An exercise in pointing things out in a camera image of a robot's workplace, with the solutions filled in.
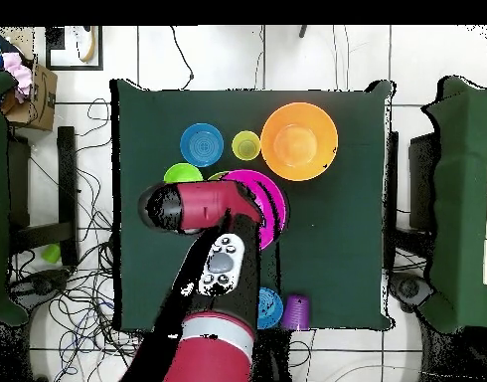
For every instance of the large pink plastic bowl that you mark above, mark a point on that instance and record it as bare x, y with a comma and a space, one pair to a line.
273, 207

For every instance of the large green plastic bowl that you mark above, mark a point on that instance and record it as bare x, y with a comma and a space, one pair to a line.
217, 176

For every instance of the yellow plastic cup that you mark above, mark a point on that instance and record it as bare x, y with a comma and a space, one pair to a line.
246, 145

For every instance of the small green plastic bowl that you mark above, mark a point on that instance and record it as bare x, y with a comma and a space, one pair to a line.
183, 174

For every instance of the orange plastic bowl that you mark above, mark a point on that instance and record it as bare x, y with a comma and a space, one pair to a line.
299, 142

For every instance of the blue plastic bowl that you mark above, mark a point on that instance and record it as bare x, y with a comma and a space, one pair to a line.
270, 308
201, 145

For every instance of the purple plastic cup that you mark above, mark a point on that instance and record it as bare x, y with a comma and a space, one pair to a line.
296, 312

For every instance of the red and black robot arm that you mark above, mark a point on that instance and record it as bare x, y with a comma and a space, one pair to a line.
211, 358

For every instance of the dark green table cloth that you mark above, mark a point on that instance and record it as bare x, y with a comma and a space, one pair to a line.
327, 238

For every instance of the black metal stand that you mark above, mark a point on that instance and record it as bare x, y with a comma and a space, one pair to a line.
66, 179

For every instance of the black box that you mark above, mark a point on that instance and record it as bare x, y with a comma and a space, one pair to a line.
422, 179

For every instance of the grey black base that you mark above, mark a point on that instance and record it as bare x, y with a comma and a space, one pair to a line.
408, 288

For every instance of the green cup on floor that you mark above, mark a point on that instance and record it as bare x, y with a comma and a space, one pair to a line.
51, 253

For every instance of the black base with knob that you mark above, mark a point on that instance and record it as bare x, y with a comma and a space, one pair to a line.
40, 284

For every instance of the brown cardboard box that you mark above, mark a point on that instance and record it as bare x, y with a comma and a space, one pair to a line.
44, 103

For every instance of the person's foot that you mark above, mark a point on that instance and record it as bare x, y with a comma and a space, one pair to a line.
84, 41

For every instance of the pink cloth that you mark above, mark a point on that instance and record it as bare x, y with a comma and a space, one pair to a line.
19, 71

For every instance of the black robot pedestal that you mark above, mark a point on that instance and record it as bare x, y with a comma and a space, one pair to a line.
273, 358

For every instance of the black square frame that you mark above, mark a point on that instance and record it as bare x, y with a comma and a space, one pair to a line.
54, 39

